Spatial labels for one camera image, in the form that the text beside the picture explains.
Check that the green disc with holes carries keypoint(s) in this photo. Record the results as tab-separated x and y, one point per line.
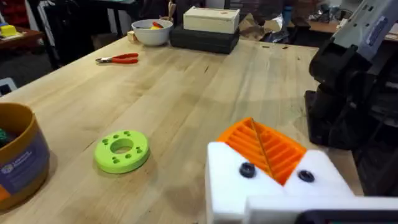
105	155

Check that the orange toy tub purple label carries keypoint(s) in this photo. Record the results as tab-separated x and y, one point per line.
21	161

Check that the yellow toy block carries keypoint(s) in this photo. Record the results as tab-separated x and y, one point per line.
8	30

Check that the white bowl with toys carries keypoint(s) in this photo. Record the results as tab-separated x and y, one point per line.
152	35

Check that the left gripper white and orange right finger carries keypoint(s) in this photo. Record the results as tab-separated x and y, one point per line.
317	174

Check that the small wooden block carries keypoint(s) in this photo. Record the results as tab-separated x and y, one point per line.
131	36

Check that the left gripper white and orange left finger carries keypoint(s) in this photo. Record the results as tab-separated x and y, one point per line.
227	180

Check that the dark wooden side table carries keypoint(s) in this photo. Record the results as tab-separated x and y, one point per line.
21	39

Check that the black case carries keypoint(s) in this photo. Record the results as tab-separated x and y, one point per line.
202	42

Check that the pale wooden box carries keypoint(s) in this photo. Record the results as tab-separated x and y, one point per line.
211	20

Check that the crumpled brown paper heap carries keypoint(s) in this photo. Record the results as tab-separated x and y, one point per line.
259	28

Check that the blue cup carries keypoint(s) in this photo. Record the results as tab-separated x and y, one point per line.
287	14

